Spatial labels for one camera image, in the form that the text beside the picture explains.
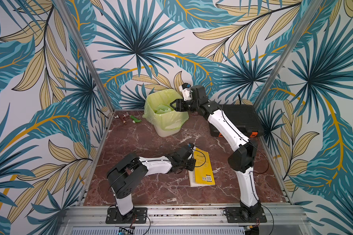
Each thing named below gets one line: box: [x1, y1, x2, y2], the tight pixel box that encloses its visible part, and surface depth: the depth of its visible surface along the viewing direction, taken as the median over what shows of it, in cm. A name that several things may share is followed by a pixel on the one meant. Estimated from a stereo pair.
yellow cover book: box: [188, 146, 216, 188], surface depth 86 cm
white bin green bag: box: [142, 89, 190, 138], surface depth 94 cm
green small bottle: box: [129, 115, 143, 123], surface depth 112 cm
